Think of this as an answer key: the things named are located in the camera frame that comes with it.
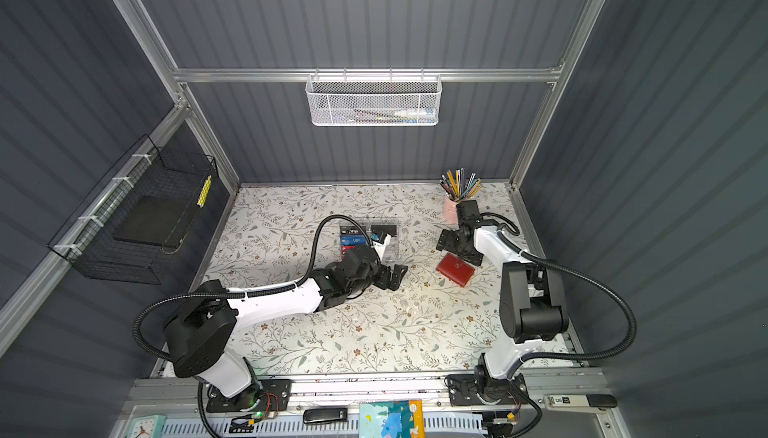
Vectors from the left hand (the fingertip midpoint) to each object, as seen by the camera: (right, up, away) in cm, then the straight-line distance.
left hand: (395, 262), depth 84 cm
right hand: (+20, +2, +10) cm, 23 cm away
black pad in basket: (-64, +12, -7) cm, 65 cm away
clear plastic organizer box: (-3, +8, -9) cm, 12 cm away
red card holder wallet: (+19, -4, +10) cm, 22 cm away
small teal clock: (-58, -35, -16) cm, 69 cm away
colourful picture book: (-1, -35, -14) cm, 38 cm away
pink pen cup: (+20, +14, +21) cm, 32 cm away
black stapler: (-17, -33, -16) cm, 40 cm away
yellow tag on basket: (-54, +19, -1) cm, 57 cm away
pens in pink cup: (+22, +23, +21) cm, 38 cm away
